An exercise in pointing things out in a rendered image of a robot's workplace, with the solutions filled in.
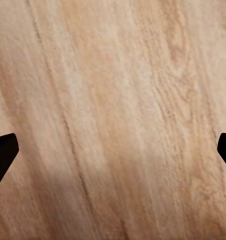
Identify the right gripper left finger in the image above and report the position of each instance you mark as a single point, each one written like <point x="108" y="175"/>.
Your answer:
<point x="9" y="149"/>

